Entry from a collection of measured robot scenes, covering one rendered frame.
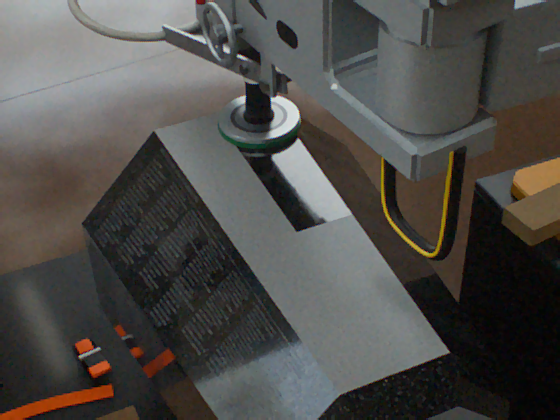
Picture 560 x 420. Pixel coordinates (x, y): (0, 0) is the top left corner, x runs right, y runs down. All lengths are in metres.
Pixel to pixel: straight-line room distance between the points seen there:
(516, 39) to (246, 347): 0.84
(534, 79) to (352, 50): 0.36
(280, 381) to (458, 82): 0.70
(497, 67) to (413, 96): 0.16
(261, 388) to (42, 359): 1.25
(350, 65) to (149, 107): 2.29
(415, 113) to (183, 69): 2.72
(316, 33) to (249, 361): 0.69
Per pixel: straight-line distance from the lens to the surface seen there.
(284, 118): 2.45
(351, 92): 1.84
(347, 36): 1.85
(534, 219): 2.22
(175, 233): 2.28
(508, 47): 1.70
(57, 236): 3.50
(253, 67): 2.25
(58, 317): 3.18
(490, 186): 2.44
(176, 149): 2.42
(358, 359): 1.88
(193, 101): 4.10
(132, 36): 2.73
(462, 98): 1.69
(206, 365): 2.08
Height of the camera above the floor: 2.25
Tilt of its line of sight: 41 degrees down
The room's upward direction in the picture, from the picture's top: 2 degrees counter-clockwise
